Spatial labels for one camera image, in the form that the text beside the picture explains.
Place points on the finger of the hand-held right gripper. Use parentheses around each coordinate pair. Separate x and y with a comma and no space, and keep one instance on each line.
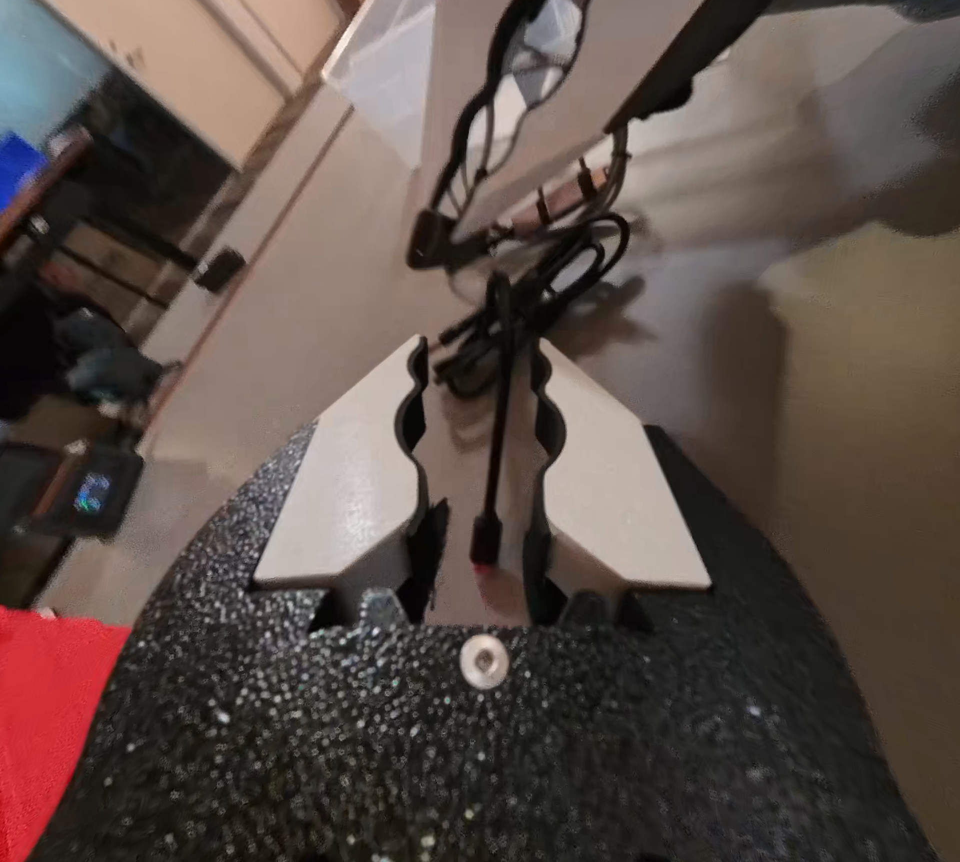
(469,14)
(622,44)

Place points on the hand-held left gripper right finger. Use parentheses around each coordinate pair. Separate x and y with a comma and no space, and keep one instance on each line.
(622,502)

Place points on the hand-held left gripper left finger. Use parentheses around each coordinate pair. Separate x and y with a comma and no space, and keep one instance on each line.
(345,502)

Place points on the white plastic bin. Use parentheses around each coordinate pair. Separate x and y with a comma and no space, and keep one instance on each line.
(382,74)

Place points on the black power station with display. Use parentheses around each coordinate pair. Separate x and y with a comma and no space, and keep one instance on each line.
(90,494)

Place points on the small black box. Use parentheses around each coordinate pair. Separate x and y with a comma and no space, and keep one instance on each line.
(220,269)

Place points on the black device with blue trim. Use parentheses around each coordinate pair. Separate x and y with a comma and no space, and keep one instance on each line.
(112,374)

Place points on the large red bin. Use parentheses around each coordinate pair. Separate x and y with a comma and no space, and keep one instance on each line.
(52,727)

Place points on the long wooden table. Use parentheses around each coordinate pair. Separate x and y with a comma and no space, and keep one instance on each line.
(52,183)

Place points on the blue bin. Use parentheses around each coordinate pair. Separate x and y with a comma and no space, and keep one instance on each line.
(19,168)

